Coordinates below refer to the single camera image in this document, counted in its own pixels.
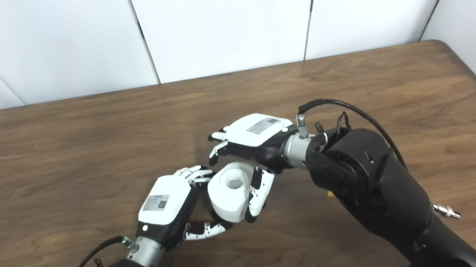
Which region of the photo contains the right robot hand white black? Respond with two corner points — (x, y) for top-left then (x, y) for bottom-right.
(205, 110), (305, 227)

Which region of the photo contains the round white piece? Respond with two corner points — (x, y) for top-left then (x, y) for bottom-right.
(205, 160), (259, 225)

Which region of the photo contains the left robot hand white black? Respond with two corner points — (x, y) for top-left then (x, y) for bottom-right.
(131, 163), (235, 253)

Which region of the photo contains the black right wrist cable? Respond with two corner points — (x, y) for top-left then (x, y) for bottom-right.
(295, 92), (407, 178)

